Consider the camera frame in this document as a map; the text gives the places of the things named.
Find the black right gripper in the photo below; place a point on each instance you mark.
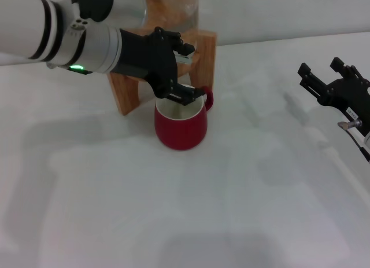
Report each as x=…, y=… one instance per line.
x=349, y=94

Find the glass water dispenser jar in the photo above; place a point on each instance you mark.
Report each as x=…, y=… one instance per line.
x=173, y=10

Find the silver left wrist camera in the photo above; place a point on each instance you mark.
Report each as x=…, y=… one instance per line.
x=121, y=4

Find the red ceramic cup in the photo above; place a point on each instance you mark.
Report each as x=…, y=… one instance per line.
x=179, y=132

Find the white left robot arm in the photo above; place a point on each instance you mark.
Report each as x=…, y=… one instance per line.
x=34, y=27

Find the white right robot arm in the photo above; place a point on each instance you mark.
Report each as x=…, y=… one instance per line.
x=367, y=139

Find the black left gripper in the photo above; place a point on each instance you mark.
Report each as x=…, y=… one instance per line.
x=147, y=58

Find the wooden dispenser stand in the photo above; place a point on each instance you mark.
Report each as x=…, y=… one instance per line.
x=206, y=62

